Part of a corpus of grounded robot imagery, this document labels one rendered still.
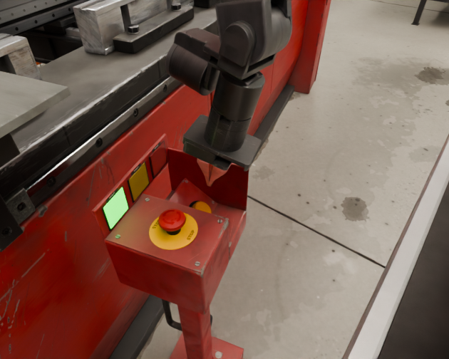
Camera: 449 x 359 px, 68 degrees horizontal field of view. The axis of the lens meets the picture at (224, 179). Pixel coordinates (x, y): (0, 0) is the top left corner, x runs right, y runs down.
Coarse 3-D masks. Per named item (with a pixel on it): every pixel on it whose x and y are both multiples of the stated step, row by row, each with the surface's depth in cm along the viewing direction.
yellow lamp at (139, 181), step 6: (144, 162) 54; (144, 168) 54; (138, 174) 53; (144, 174) 54; (132, 180) 51; (138, 180) 53; (144, 180) 55; (132, 186) 52; (138, 186) 53; (144, 186) 55; (132, 192) 52; (138, 192) 54
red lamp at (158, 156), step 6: (162, 144) 58; (156, 150) 56; (162, 150) 58; (150, 156) 55; (156, 156) 57; (162, 156) 59; (156, 162) 57; (162, 162) 59; (156, 168) 58; (156, 174) 58
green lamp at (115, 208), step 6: (120, 192) 49; (114, 198) 48; (120, 198) 49; (108, 204) 47; (114, 204) 48; (120, 204) 50; (126, 204) 51; (108, 210) 47; (114, 210) 49; (120, 210) 50; (126, 210) 52; (108, 216) 48; (114, 216) 49; (120, 216) 51; (108, 222) 48; (114, 222) 49
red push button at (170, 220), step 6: (168, 210) 49; (174, 210) 49; (162, 216) 48; (168, 216) 48; (174, 216) 48; (180, 216) 48; (162, 222) 47; (168, 222) 47; (174, 222) 47; (180, 222) 47; (162, 228) 47; (168, 228) 47; (174, 228) 47; (180, 228) 48; (174, 234) 49
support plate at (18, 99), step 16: (0, 80) 38; (16, 80) 38; (32, 80) 38; (0, 96) 35; (16, 96) 35; (32, 96) 35; (48, 96) 35; (64, 96) 37; (0, 112) 33; (16, 112) 33; (32, 112) 34; (0, 128) 31
